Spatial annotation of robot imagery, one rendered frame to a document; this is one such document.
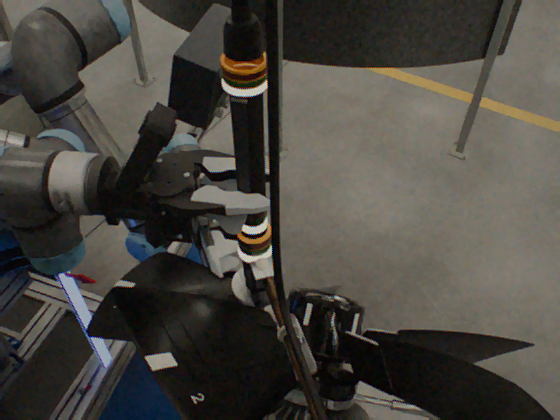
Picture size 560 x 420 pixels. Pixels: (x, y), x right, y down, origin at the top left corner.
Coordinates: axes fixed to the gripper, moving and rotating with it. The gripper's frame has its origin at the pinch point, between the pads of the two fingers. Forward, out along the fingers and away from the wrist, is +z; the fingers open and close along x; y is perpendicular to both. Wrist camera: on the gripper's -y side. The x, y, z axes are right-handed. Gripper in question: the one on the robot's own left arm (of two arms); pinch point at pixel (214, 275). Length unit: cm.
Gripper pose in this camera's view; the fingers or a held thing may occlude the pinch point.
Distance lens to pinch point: 92.2
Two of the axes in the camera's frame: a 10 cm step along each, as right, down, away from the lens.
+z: 3.4, 7.0, -6.3
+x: -1.0, 6.9, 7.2
